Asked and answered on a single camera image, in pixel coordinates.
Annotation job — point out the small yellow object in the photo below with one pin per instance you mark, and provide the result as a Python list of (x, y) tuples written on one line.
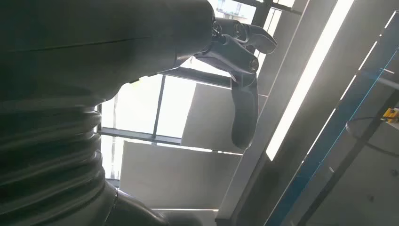
[(392, 114)]

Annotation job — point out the long bright light strip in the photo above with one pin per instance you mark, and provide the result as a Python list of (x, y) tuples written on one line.
[(307, 81)]

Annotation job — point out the blue metal beam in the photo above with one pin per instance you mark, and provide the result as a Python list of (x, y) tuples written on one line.
[(336, 124)]

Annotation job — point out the dark window frame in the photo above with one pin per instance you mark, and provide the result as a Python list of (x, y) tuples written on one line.
[(158, 106)]

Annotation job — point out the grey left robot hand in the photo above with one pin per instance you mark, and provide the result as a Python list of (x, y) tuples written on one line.
[(93, 46)]

